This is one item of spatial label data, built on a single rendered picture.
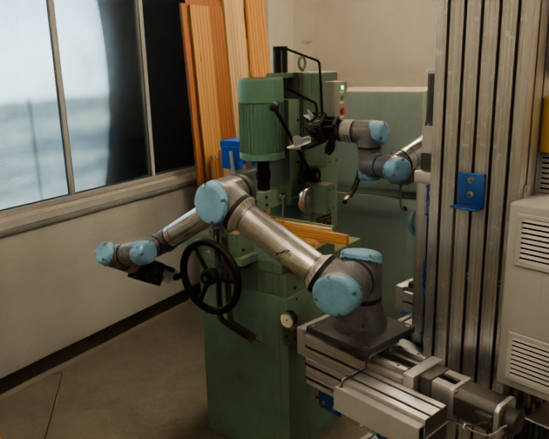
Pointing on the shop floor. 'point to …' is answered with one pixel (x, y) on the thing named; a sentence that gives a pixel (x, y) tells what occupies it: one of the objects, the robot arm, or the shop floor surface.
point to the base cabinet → (260, 371)
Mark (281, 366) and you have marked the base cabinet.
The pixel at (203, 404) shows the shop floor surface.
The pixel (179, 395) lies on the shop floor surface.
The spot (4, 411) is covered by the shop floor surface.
